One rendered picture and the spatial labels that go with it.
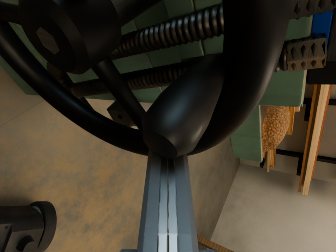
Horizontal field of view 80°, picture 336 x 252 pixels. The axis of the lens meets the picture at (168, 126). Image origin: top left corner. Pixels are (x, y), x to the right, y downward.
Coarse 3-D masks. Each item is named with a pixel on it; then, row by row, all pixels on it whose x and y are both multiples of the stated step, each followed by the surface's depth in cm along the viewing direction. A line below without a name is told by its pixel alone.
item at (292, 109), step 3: (291, 108) 48; (294, 108) 48; (291, 111) 48; (294, 111) 50; (291, 114) 49; (291, 117) 49; (291, 120) 50; (291, 123) 50; (291, 126) 51; (288, 129) 52; (291, 129) 52; (288, 132) 53; (291, 132) 52
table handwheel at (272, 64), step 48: (48, 0) 12; (96, 0) 14; (144, 0) 19; (240, 0) 8; (288, 0) 8; (0, 48) 22; (48, 48) 15; (96, 48) 14; (240, 48) 9; (48, 96) 25; (240, 96) 11; (144, 144) 21
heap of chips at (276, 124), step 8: (272, 112) 39; (280, 112) 40; (288, 112) 41; (264, 120) 38; (272, 120) 38; (280, 120) 39; (288, 120) 41; (264, 128) 38; (272, 128) 38; (280, 128) 39; (264, 136) 39; (272, 136) 38; (280, 136) 40; (264, 144) 40; (272, 144) 40; (264, 152) 43
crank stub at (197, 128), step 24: (192, 72) 9; (216, 72) 9; (168, 96) 8; (192, 96) 8; (216, 96) 9; (144, 120) 8; (168, 120) 7; (192, 120) 7; (168, 144) 7; (192, 144) 8
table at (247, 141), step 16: (176, 0) 18; (192, 0) 18; (176, 16) 19; (192, 48) 21; (256, 112) 34; (240, 128) 39; (256, 128) 37; (240, 144) 42; (256, 144) 39; (256, 160) 43
